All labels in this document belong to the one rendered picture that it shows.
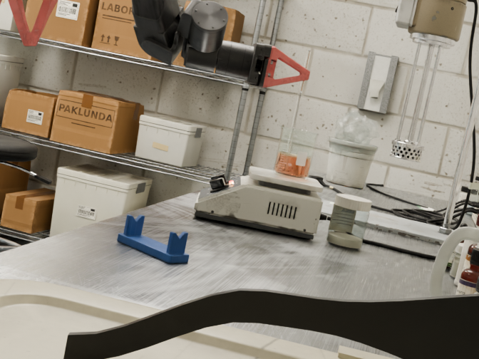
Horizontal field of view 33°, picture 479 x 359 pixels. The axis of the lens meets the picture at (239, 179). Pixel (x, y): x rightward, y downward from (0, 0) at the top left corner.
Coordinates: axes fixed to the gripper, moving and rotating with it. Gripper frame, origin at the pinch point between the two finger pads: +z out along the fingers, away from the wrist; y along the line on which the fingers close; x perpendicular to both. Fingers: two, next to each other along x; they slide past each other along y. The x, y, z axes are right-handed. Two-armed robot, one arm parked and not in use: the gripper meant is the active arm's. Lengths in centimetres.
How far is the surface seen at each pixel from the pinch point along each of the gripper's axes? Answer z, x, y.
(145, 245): -19.6, 25.2, -37.1
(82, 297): -20, 12, -108
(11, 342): -22, 12, -112
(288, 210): 1.1, 21.7, -7.5
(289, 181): 0.3, 17.3, -7.0
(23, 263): -31, 26, -52
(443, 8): 26.8, -18.6, 22.6
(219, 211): -9.6, 24.2, -6.9
